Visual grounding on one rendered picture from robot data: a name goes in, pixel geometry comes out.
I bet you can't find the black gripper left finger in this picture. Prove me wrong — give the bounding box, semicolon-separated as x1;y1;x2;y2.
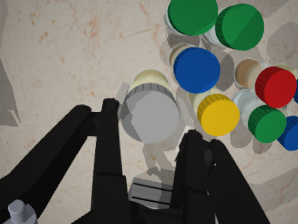
0;82;132;224

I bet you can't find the bottle with grey cap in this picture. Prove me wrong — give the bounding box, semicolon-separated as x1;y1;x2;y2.
120;68;179;143

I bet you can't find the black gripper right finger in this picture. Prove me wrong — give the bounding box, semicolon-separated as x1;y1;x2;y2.
169;97;270;224

